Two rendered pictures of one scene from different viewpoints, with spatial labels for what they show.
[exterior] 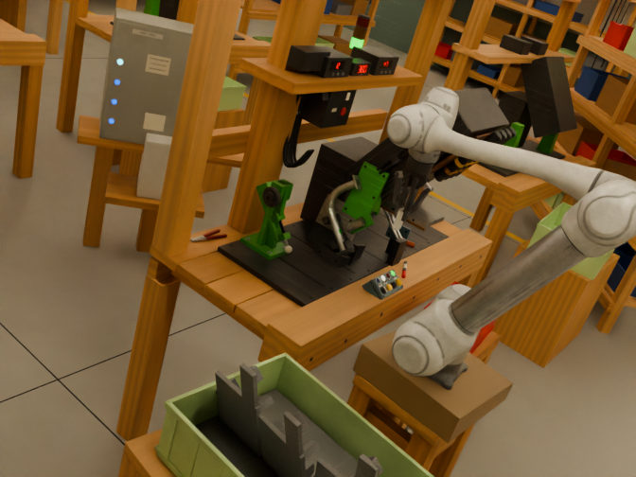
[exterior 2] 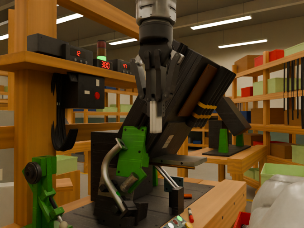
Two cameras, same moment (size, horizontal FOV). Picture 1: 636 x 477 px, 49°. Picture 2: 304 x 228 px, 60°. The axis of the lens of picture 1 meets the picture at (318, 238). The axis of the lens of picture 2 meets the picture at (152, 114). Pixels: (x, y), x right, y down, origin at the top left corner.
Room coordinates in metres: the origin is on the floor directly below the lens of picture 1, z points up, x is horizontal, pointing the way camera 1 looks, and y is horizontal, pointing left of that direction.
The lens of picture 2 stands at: (1.40, -0.22, 1.31)
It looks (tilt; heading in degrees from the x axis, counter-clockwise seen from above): 1 degrees up; 1
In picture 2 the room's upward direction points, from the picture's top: straight up
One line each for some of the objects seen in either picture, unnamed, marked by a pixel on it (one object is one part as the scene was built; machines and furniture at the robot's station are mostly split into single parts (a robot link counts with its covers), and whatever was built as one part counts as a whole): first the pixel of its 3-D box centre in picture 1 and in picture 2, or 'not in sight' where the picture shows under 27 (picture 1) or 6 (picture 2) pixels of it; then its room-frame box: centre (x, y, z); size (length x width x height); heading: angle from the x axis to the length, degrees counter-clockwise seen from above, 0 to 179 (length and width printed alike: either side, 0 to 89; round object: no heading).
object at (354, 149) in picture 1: (347, 185); (123, 163); (2.77, -0.05, 1.07); 0.30 x 0.18 x 0.34; 150
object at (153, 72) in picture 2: (405, 190); (150, 77); (1.99, -0.21, 1.40); 0.04 x 0.01 x 0.11; 150
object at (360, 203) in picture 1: (369, 191); (135, 150); (2.52, -0.14, 1.17); 0.13 x 0.12 x 0.20; 150
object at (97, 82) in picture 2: (327, 102); (83, 92); (2.62, 0.12, 1.42); 0.17 x 0.12 x 0.15; 150
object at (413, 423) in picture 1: (421, 390); not in sight; (1.85, -0.46, 0.83); 0.32 x 0.32 x 0.04; 56
